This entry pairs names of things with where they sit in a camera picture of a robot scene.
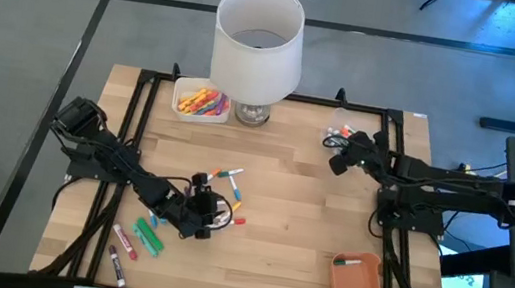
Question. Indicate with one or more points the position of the maroon cap Expo marker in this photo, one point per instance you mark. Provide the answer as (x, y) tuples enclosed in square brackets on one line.
[(116, 265)]

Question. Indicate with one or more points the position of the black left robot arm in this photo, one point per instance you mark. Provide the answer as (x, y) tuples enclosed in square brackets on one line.
[(105, 153)]

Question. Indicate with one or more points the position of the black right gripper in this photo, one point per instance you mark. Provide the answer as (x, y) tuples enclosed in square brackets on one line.
[(370, 152)]

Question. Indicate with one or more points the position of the orange highlighter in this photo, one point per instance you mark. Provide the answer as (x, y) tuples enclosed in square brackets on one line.
[(191, 98)]

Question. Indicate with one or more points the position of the thin orange cap marker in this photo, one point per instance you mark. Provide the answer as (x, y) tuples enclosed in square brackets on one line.
[(213, 174)]

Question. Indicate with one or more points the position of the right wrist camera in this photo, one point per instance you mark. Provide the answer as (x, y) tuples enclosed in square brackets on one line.
[(338, 164)]

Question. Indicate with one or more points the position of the white shade table lamp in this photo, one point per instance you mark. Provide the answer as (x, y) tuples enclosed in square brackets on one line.
[(254, 63)]

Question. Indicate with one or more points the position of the purple highlighter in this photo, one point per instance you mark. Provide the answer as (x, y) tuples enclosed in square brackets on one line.
[(221, 104)]

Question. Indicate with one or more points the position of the thin light blue cap marker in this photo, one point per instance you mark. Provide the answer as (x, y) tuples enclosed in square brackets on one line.
[(235, 189), (154, 221)]

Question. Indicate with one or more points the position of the clear plastic bin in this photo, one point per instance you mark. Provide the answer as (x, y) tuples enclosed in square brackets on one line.
[(337, 117)]

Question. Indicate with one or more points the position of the blue highlighter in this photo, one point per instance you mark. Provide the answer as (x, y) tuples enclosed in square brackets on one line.
[(164, 221), (208, 110)]

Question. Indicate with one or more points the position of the teal green highlighter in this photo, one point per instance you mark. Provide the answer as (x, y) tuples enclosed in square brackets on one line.
[(144, 240)]

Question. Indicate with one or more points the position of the orange cap Expo marker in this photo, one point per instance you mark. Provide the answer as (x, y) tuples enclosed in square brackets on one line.
[(348, 130)]

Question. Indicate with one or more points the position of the thin yellow cap marker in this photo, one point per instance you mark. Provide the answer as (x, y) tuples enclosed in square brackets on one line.
[(235, 206)]

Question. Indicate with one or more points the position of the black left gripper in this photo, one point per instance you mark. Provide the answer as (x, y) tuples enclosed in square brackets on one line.
[(195, 211)]

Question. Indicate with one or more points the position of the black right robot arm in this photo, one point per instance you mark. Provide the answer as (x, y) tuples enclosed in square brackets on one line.
[(458, 187)]

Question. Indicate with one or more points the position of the thin green cap marker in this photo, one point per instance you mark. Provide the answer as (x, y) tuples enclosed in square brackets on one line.
[(230, 172), (347, 262)]

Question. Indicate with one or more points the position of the red cap Expo marker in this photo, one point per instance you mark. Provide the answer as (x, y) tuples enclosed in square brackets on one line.
[(125, 241)]

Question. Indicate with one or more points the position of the red highlighter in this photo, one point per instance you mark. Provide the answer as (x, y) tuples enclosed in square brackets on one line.
[(208, 99)]

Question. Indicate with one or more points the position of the white plastic bin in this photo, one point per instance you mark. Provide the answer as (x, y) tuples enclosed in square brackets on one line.
[(176, 97)]

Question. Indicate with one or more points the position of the yellow highlighter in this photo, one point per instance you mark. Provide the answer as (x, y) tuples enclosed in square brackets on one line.
[(188, 107)]

